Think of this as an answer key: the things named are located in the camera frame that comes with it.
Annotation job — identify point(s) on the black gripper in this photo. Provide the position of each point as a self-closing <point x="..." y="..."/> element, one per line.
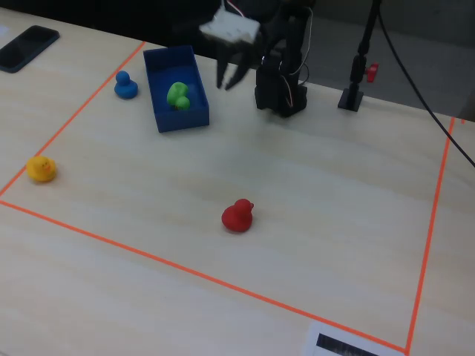
<point x="231" y="60"/>

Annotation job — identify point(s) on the green rubber duck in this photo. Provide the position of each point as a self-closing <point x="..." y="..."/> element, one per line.
<point x="177" y="94"/>

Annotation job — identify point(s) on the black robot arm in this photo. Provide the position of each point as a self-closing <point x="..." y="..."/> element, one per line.
<point x="282" y="66"/>

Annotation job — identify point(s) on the blue plastic box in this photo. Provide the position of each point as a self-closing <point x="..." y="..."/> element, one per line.
<point x="163" y="70"/>

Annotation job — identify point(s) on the blue rubber duck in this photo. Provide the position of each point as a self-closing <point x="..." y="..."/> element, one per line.
<point x="125" y="87"/>

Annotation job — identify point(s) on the red rubber duck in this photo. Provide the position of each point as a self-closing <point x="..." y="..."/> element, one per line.
<point x="236" y="218"/>

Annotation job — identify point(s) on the yellow rubber duck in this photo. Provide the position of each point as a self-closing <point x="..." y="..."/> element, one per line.
<point x="41" y="170"/>

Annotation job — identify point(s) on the red clamp knob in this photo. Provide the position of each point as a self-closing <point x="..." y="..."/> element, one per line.
<point x="372" y="72"/>

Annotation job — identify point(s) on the orange tape line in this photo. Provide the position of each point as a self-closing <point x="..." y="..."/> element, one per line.
<point x="430" y="230"/>
<point x="185" y="267"/>
<point x="74" y="115"/>

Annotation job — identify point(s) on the black smartphone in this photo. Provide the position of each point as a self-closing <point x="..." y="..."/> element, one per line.
<point x="26" y="48"/>

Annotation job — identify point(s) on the white paper sheet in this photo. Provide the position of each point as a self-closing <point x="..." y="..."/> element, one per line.
<point x="3" y="30"/>

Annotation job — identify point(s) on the white printed paper label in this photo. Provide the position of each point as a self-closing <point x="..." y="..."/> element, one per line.
<point x="345" y="343"/>

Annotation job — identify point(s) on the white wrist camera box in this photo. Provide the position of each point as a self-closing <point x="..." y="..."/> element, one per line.
<point x="230" y="27"/>

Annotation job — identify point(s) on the black camera stand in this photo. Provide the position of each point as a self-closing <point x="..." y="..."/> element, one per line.
<point x="350" y="98"/>

